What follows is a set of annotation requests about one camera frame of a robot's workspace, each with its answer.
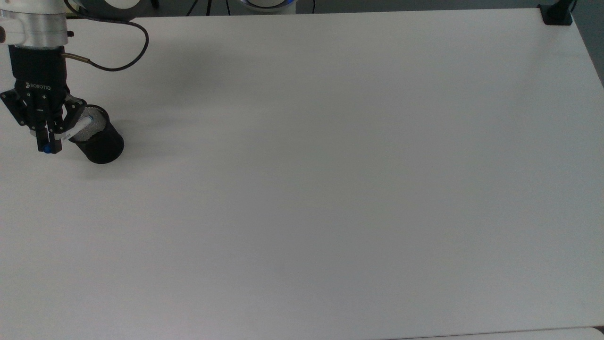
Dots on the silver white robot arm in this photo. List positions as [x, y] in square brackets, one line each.
[33, 28]

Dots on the black tripod legs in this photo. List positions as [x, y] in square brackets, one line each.
[207, 5]

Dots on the white marker with blue cap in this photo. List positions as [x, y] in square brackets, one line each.
[80, 126]

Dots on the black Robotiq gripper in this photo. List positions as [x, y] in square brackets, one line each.
[40, 75]

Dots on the black table corner clamp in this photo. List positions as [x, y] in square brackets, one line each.
[557, 14]

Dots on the black mesh pen cup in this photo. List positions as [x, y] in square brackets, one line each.
[104, 146]

